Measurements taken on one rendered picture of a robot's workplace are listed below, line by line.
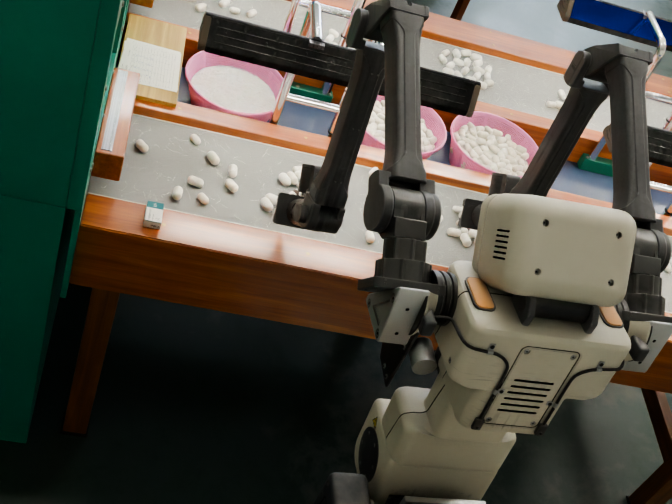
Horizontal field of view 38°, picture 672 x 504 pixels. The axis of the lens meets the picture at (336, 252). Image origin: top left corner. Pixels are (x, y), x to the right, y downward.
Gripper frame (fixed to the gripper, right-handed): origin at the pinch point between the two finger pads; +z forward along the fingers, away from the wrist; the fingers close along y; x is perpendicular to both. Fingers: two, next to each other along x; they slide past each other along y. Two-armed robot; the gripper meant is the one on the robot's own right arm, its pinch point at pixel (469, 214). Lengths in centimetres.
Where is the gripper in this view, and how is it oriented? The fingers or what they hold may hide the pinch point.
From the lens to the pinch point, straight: 230.5
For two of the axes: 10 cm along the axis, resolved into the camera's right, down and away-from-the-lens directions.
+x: -2.0, 9.8, 0.5
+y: -9.5, -1.8, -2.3
